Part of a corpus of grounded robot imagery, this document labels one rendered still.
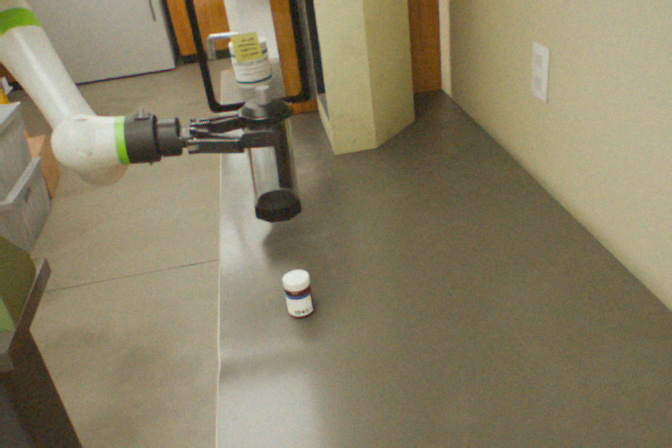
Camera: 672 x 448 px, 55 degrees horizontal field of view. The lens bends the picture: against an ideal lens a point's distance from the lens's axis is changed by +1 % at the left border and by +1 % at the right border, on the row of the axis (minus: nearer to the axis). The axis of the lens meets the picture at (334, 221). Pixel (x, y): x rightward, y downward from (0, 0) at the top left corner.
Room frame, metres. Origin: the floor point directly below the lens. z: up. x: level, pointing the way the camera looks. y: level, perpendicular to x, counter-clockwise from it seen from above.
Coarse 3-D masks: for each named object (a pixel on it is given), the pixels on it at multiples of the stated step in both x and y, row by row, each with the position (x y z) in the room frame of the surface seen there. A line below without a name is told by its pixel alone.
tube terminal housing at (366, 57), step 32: (320, 0) 1.52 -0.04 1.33; (352, 0) 1.53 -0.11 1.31; (384, 0) 1.60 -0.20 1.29; (320, 32) 1.52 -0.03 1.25; (352, 32) 1.53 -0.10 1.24; (384, 32) 1.59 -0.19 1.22; (352, 64) 1.53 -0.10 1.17; (384, 64) 1.59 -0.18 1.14; (352, 96) 1.53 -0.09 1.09; (384, 96) 1.58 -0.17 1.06; (352, 128) 1.53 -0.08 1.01; (384, 128) 1.57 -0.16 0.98
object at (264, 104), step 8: (256, 88) 1.19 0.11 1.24; (264, 88) 1.19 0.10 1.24; (256, 96) 1.19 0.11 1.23; (264, 96) 1.18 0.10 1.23; (272, 96) 1.22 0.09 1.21; (248, 104) 1.19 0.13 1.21; (256, 104) 1.19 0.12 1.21; (264, 104) 1.18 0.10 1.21; (272, 104) 1.18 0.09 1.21; (280, 104) 1.18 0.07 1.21; (248, 112) 1.17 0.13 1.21; (256, 112) 1.16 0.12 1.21; (264, 112) 1.15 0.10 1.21; (272, 112) 1.16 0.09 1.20; (280, 112) 1.16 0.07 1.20
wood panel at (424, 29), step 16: (416, 0) 1.92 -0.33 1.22; (432, 0) 1.92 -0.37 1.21; (416, 16) 1.92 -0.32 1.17; (432, 16) 1.92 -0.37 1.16; (416, 32) 1.92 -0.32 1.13; (432, 32) 1.92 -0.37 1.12; (416, 48) 1.92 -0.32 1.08; (432, 48) 1.92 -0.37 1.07; (416, 64) 1.92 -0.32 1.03; (432, 64) 1.92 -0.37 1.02; (416, 80) 1.92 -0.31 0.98; (432, 80) 1.92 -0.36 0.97
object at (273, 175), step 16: (240, 112) 1.19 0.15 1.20; (288, 112) 1.17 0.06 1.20; (256, 128) 1.15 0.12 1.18; (272, 128) 1.15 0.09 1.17; (288, 128) 1.18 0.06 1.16; (288, 144) 1.17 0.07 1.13; (256, 160) 1.16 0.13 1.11; (272, 160) 1.15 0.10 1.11; (288, 160) 1.17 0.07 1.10; (256, 176) 1.16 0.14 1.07; (272, 176) 1.15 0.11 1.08; (288, 176) 1.16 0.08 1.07; (256, 192) 1.17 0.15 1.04; (272, 192) 1.15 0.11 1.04; (288, 192) 1.16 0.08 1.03; (272, 208) 1.15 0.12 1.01
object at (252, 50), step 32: (224, 0) 1.84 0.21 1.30; (256, 0) 1.83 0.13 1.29; (288, 0) 1.83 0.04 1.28; (224, 32) 1.84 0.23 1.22; (256, 32) 1.83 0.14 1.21; (288, 32) 1.83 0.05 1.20; (224, 64) 1.84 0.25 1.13; (256, 64) 1.83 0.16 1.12; (288, 64) 1.83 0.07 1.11; (224, 96) 1.84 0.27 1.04
